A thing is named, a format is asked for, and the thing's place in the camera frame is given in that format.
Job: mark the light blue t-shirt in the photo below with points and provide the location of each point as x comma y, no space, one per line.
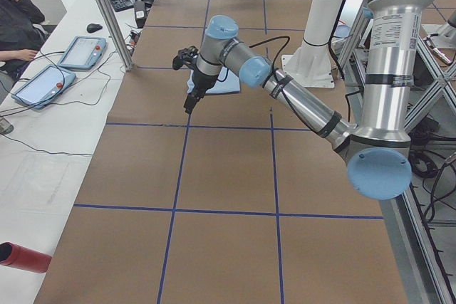
227,83

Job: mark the far teach pendant tablet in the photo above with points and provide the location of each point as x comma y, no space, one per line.
82,53

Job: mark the seated person in black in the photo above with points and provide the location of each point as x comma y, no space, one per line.
21,39

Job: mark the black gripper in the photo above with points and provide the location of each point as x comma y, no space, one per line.
202,82

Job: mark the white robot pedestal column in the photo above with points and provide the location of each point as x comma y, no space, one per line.
322,17

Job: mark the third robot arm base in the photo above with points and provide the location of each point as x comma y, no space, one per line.
441,36

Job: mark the black computer mouse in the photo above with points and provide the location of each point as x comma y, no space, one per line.
93,27

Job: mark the red cylinder bottle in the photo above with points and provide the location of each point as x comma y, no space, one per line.
19,257

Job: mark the white pedestal base plate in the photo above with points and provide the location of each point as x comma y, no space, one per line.
310,66

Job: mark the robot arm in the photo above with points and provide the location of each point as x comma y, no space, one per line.
376,149

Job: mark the teach pendant tablet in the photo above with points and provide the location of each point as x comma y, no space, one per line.
44,87
82,53

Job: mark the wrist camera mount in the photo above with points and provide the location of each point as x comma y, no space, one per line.
186,56

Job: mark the aluminium frame rack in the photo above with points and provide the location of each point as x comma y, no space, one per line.
421,222

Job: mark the near teach pendant tablet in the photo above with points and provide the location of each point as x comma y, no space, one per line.
44,87

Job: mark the aluminium frame post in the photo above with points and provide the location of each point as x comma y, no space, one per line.
114,30

